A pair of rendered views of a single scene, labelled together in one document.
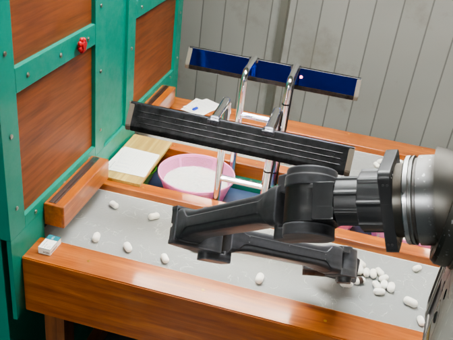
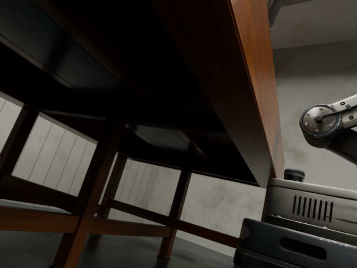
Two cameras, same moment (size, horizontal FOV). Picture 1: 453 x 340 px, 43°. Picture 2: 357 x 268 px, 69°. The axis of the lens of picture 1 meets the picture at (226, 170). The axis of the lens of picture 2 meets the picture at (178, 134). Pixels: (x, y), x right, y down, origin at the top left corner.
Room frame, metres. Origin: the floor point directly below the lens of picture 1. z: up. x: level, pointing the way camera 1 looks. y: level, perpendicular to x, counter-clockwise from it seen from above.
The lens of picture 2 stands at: (1.04, 0.43, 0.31)
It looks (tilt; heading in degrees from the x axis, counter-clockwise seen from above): 16 degrees up; 288
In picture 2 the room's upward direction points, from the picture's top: 16 degrees clockwise
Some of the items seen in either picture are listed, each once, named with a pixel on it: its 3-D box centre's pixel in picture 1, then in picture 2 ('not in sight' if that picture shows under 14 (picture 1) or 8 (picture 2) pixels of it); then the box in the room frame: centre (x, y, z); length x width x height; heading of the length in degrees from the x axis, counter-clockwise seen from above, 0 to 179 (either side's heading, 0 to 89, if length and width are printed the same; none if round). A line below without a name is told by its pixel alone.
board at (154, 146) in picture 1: (137, 158); not in sight; (1.75, 0.31, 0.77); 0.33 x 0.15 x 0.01; 170
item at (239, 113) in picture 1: (262, 125); not in sight; (1.88, -0.11, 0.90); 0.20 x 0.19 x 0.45; 80
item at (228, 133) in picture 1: (238, 135); not in sight; (1.41, -0.02, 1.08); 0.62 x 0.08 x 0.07; 80
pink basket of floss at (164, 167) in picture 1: (195, 183); not in sight; (1.72, 0.10, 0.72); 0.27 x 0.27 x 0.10
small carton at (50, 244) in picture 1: (49, 245); not in sight; (1.22, 0.44, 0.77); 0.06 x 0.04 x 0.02; 170
